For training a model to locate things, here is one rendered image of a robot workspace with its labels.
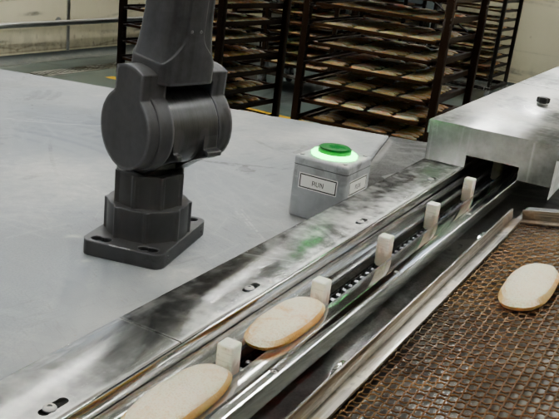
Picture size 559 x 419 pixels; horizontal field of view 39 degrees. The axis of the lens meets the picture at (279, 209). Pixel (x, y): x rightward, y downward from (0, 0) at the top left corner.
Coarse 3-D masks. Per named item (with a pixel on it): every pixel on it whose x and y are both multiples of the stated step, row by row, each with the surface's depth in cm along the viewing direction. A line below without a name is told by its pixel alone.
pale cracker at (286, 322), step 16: (288, 304) 63; (304, 304) 63; (320, 304) 64; (256, 320) 60; (272, 320) 60; (288, 320) 60; (304, 320) 61; (256, 336) 58; (272, 336) 58; (288, 336) 59
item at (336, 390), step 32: (512, 224) 78; (544, 224) 78; (480, 256) 69; (512, 256) 70; (544, 256) 69; (448, 288) 61; (416, 320) 56; (448, 320) 56; (480, 320) 56; (512, 320) 56; (544, 320) 55; (384, 352) 51; (416, 352) 51; (448, 352) 51; (480, 352) 51; (512, 352) 50; (544, 352) 50; (352, 384) 47; (416, 384) 47; (480, 384) 47; (512, 384) 47; (288, 416) 41; (320, 416) 43; (384, 416) 44; (416, 416) 43; (448, 416) 43
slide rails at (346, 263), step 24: (480, 168) 114; (456, 192) 101; (480, 192) 102; (408, 216) 90; (456, 216) 92; (336, 264) 74; (360, 264) 76; (384, 264) 76; (360, 288) 70; (264, 312) 63; (336, 312) 65; (240, 336) 59; (192, 360) 55; (264, 360) 56; (240, 384) 53; (120, 408) 49
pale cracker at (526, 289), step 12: (528, 264) 65; (540, 264) 64; (516, 276) 61; (528, 276) 61; (540, 276) 61; (552, 276) 61; (504, 288) 59; (516, 288) 59; (528, 288) 58; (540, 288) 59; (552, 288) 60; (504, 300) 58; (516, 300) 57; (528, 300) 57; (540, 300) 58
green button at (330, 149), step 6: (324, 144) 95; (330, 144) 95; (336, 144) 95; (318, 150) 94; (324, 150) 92; (330, 150) 92; (336, 150) 92; (342, 150) 92; (348, 150) 93; (342, 156) 92
